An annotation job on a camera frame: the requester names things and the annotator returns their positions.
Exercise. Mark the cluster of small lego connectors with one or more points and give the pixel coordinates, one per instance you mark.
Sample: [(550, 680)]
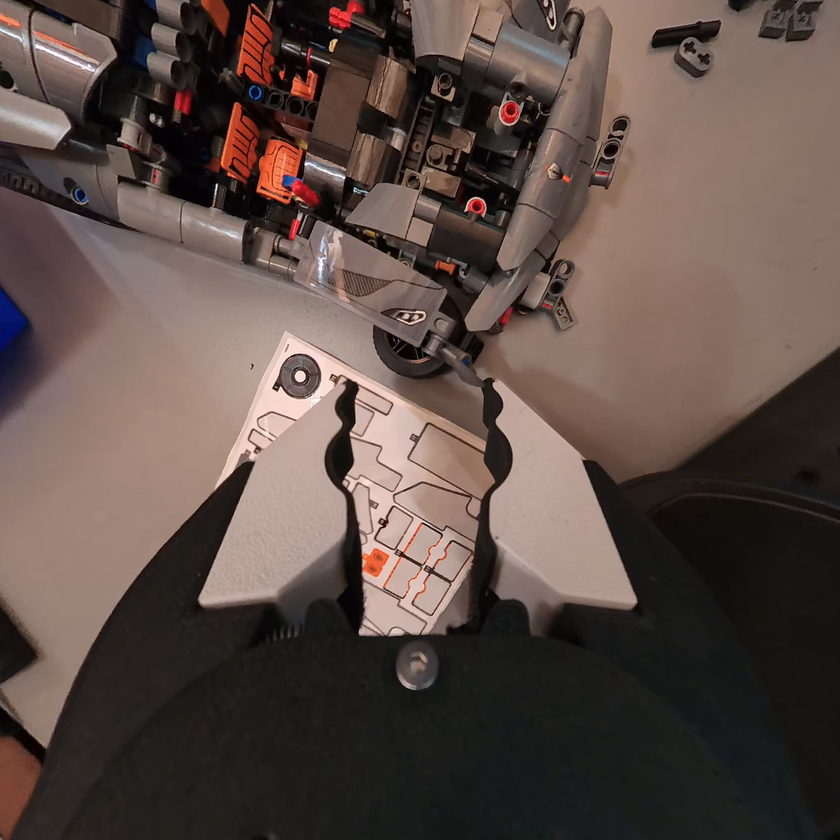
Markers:
[(791, 19)]

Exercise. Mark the lego sticker sheet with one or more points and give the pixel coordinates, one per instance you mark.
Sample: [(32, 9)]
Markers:
[(420, 472)]

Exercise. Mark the blue plastic bin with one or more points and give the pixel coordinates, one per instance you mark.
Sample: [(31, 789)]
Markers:
[(13, 321)]

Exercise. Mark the grey lego axle connector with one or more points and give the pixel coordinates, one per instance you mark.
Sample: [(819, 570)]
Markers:
[(694, 58)]

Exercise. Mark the dark grey lego fender assembly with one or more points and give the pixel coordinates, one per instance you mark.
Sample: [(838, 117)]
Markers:
[(367, 282)]

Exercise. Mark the grey lego car model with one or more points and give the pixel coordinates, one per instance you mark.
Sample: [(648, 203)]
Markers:
[(394, 131)]

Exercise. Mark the black office chair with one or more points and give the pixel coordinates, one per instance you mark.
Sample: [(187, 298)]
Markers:
[(754, 590)]

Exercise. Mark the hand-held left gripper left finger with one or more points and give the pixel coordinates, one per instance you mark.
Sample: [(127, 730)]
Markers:
[(282, 525)]

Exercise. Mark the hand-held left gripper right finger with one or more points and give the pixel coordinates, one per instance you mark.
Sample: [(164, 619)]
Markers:
[(558, 525)]

